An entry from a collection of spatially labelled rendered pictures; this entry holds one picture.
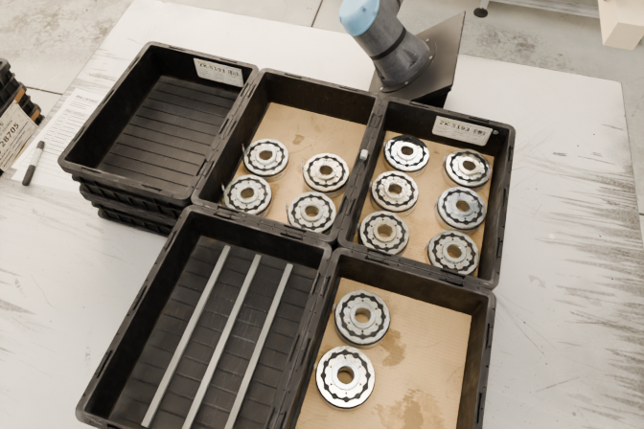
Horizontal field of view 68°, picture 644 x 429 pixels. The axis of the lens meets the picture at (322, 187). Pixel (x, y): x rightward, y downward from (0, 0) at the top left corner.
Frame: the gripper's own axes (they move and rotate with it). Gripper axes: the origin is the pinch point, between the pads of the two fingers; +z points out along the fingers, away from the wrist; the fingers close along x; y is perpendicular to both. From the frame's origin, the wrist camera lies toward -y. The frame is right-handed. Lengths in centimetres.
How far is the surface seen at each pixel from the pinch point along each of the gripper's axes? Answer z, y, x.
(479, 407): 16, 89, -21
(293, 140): 26, 38, -66
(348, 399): 23, 91, -41
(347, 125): 26, 30, -54
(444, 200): 23, 48, -29
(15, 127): 69, 25, -173
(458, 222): 23, 52, -26
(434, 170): 26, 38, -32
